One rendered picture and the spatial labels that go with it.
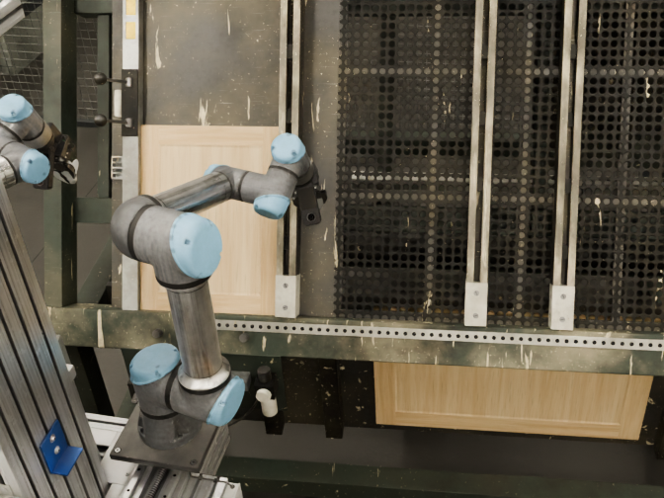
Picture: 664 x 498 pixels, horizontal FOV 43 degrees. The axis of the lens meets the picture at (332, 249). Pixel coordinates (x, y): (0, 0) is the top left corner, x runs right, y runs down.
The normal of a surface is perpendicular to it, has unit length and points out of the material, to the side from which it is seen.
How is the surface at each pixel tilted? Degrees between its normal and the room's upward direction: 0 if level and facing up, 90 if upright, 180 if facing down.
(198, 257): 82
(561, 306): 57
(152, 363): 7
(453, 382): 90
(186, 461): 0
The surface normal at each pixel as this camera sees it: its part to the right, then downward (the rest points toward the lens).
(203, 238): 0.89, 0.14
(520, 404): -0.13, 0.61
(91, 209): -0.15, 0.07
